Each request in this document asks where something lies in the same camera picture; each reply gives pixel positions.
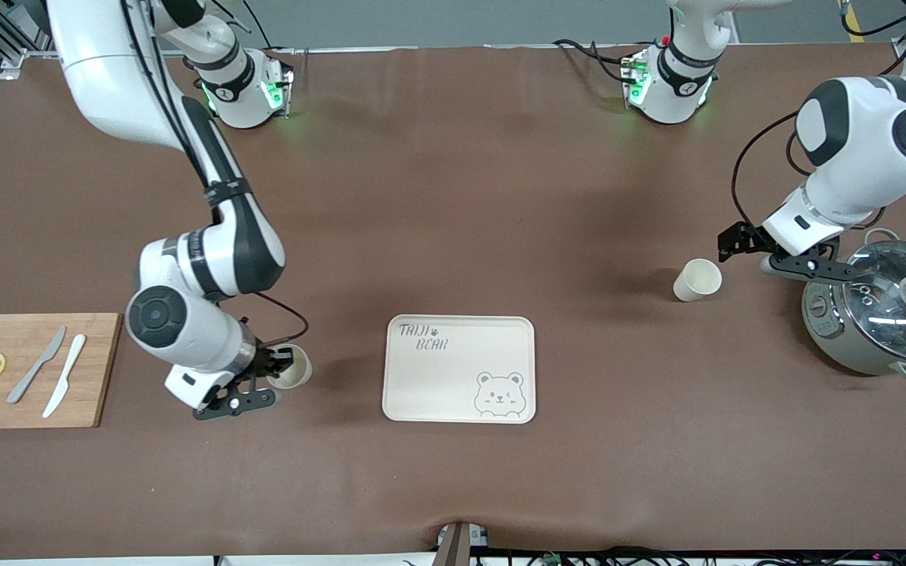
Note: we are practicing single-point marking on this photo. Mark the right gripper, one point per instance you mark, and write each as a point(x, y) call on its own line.
point(267, 362)

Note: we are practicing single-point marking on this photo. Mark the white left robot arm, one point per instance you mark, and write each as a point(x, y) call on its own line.
point(862, 134)

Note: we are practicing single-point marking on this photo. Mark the wooden cutting board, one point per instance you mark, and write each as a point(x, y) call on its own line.
point(103, 369)

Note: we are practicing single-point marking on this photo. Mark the white plastic knife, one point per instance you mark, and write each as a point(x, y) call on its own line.
point(66, 377)

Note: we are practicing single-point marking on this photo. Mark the brown table mat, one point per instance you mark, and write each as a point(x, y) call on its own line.
point(453, 196)

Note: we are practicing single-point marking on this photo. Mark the grey-green cooking pot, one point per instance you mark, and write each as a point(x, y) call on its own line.
point(830, 346)

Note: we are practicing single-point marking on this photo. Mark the metal table edge bracket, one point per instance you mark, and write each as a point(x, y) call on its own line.
point(453, 546)

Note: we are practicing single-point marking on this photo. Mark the grey plastic knife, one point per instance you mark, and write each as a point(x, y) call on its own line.
point(32, 369)

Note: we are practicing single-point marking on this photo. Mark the white IKEA cup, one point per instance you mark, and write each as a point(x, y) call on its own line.
point(697, 279)
point(296, 373)

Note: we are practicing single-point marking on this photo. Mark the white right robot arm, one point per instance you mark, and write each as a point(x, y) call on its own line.
point(107, 79)

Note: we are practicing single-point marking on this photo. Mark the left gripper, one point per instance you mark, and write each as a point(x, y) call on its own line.
point(745, 238)

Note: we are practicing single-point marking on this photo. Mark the beige bear print tray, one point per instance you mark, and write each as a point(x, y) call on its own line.
point(437, 393)

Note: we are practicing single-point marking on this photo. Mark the glass pot lid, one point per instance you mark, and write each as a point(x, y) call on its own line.
point(885, 314)

